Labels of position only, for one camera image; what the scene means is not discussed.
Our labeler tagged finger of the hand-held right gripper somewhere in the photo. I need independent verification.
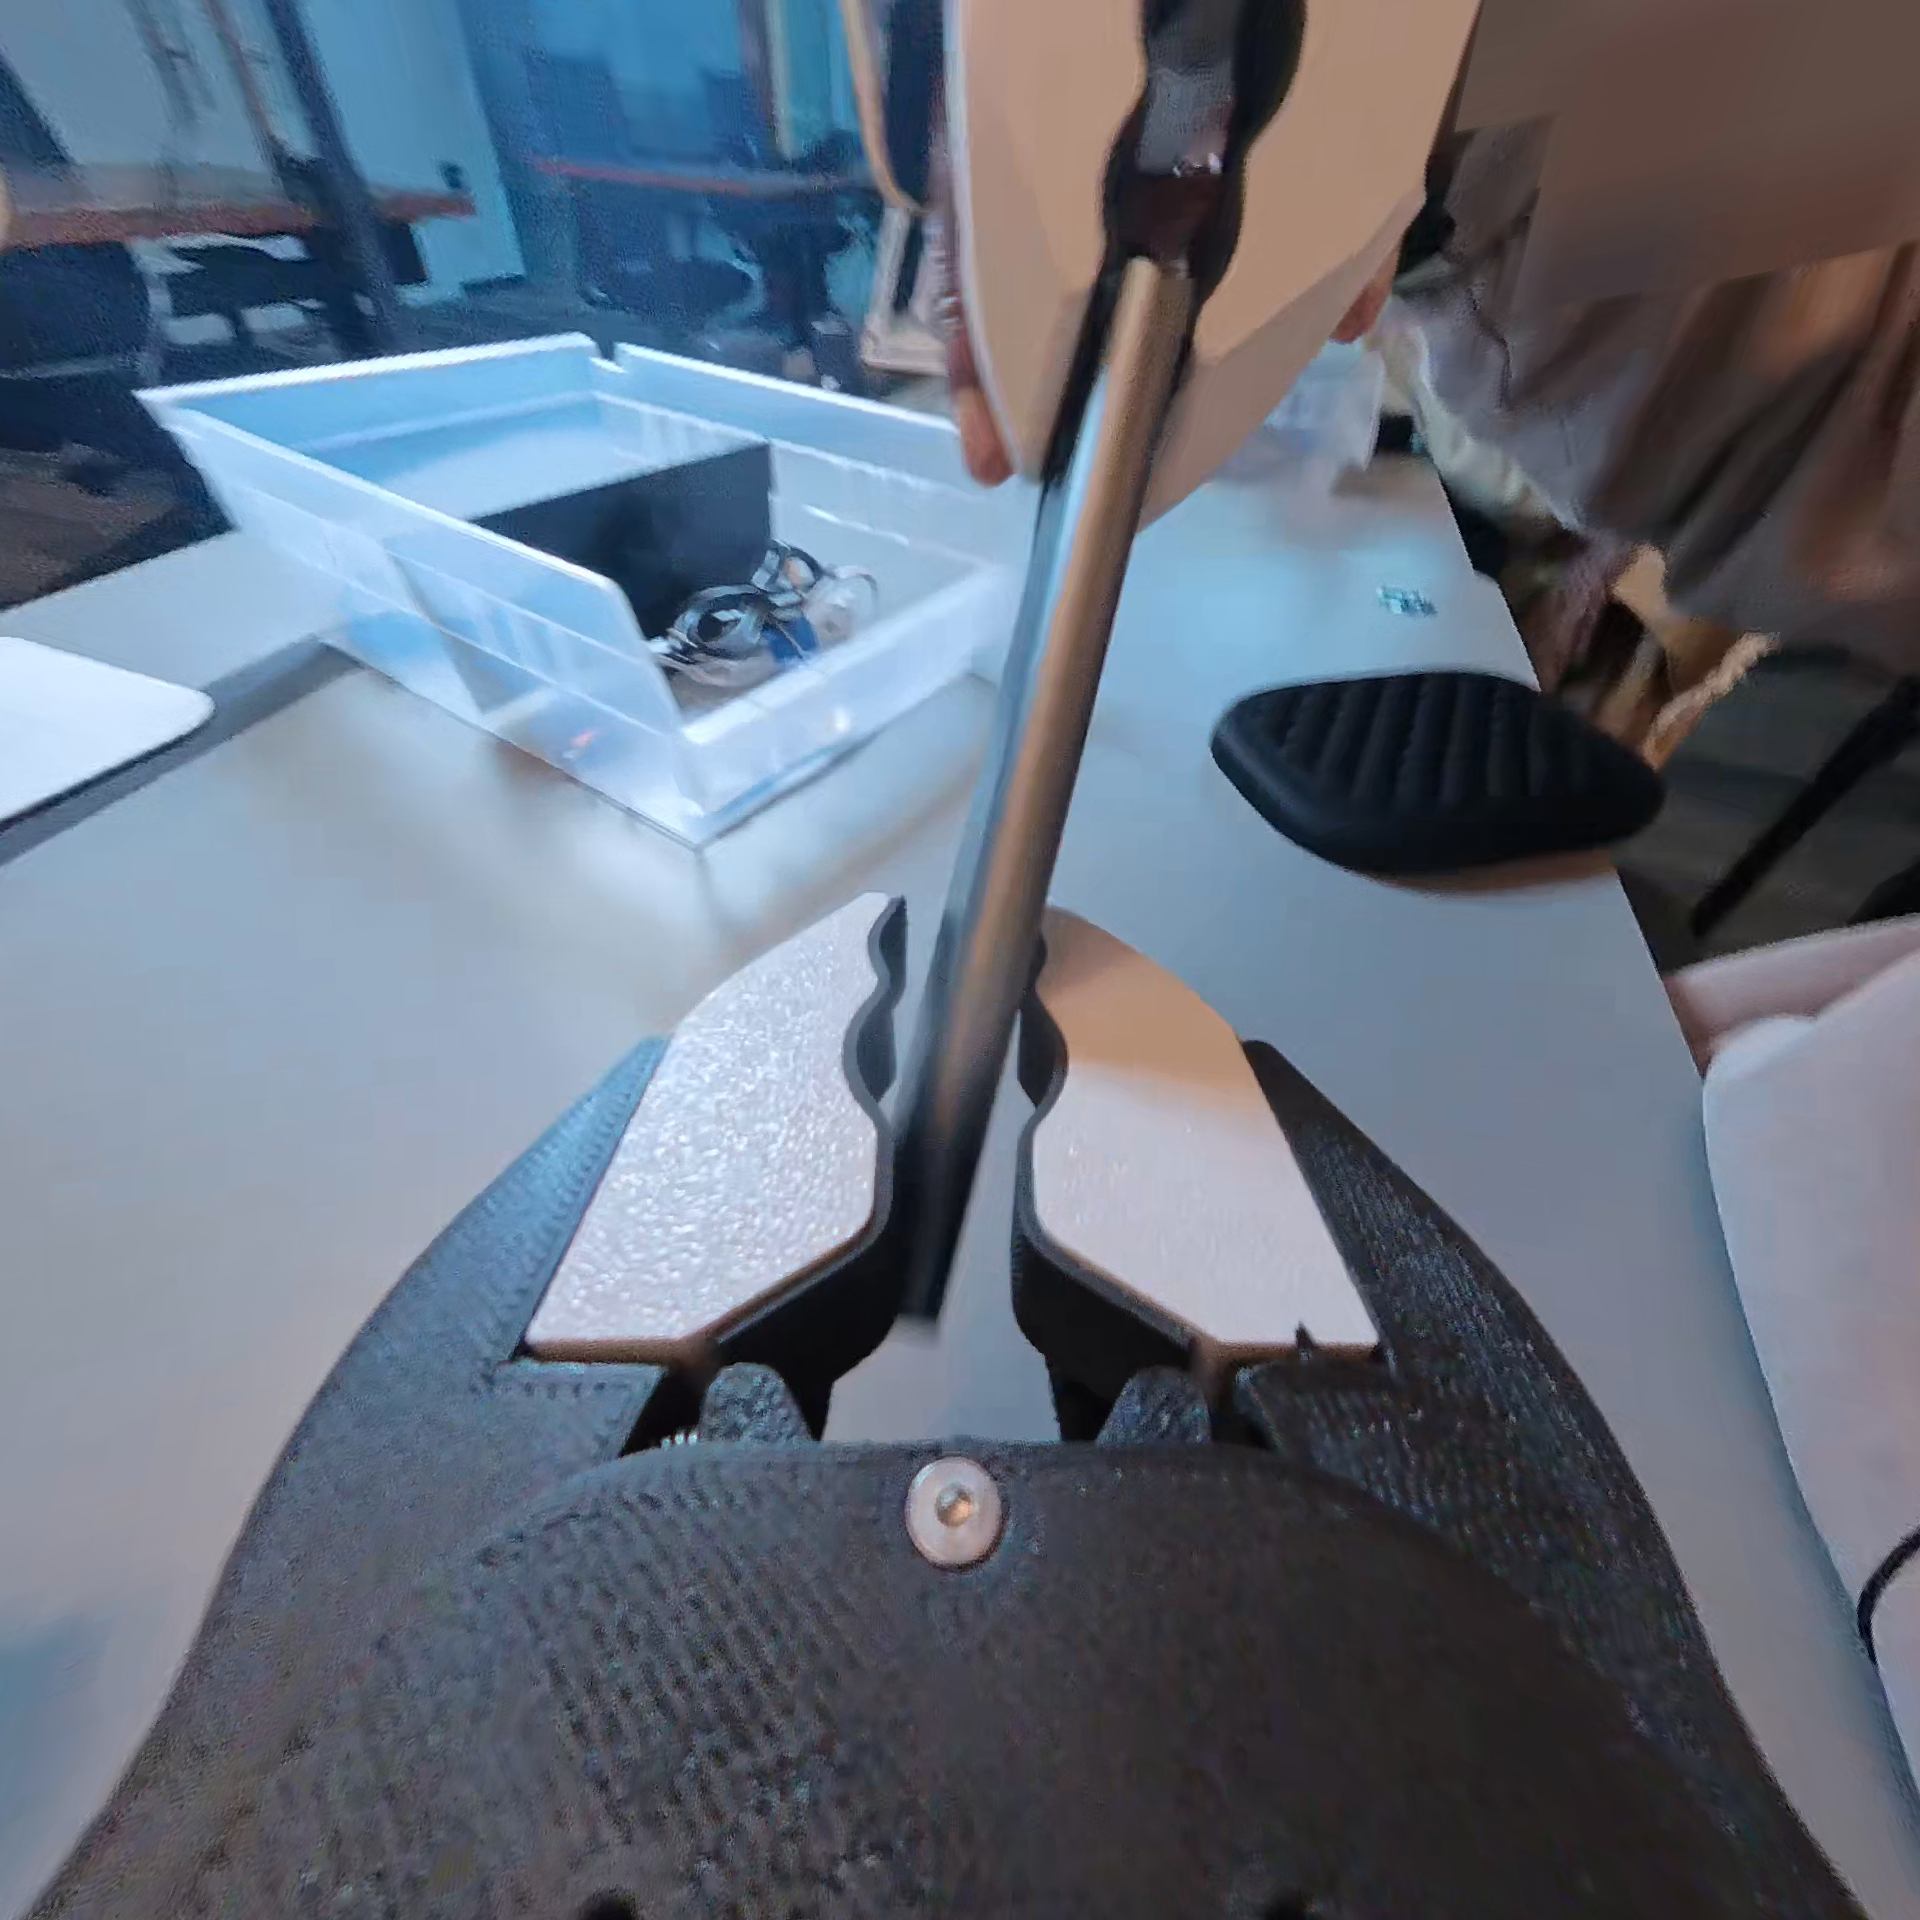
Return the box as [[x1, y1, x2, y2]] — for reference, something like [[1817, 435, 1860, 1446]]
[[943, 0, 1164, 489], [1141, 0, 1488, 527]]

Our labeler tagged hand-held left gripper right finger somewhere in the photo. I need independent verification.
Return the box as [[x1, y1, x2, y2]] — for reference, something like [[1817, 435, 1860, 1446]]
[[1014, 904, 1383, 1370]]

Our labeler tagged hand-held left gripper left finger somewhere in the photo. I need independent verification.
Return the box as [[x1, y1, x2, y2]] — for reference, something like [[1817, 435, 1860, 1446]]
[[523, 892, 912, 1363]]

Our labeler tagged dark grey usb hub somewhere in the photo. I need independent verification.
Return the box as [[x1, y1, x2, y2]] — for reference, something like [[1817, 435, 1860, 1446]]
[[884, 245, 1202, 1321]]

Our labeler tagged clear plastic bin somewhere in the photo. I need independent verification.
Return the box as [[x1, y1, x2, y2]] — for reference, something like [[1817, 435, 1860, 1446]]
[[135, 330, 1039, 850]]

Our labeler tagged person's right forearm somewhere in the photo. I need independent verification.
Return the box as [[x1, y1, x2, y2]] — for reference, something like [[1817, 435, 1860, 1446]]
[[1372, 119, 1920, 632]]

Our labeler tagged person's right hand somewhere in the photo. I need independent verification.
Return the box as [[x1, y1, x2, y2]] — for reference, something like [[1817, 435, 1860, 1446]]
[[949, 359, 1020, 489]]

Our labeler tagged black wrist rest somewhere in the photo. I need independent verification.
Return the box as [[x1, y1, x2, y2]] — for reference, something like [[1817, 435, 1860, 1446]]
[[1207, 669, 1671, 888]]

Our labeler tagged black clear-bin divider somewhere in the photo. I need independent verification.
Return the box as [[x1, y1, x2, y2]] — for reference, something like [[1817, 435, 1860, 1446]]
[[473, 438, 775, 639]]

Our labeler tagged white document stand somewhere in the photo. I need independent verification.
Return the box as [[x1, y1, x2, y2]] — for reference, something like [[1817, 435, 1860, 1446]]
[[0, 634, 217, 829]]

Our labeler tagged thin black cable black plug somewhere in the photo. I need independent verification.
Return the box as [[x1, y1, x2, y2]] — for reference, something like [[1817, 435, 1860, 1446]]
[[750, 539, 888, 662]]

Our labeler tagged thin black cord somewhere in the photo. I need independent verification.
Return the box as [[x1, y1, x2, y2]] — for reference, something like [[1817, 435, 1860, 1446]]
[[1852, 1514, 1920, 1667]]

